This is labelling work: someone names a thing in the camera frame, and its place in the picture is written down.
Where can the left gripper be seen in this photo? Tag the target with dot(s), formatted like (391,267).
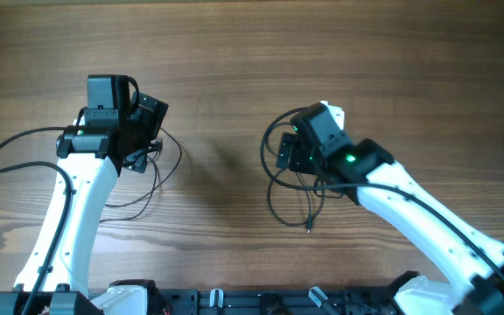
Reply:
(151,120)

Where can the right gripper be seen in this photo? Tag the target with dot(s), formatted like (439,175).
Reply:
(288,150)

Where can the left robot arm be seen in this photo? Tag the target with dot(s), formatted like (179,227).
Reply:
(114,131)

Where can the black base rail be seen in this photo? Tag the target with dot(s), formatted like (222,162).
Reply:
(363,300)

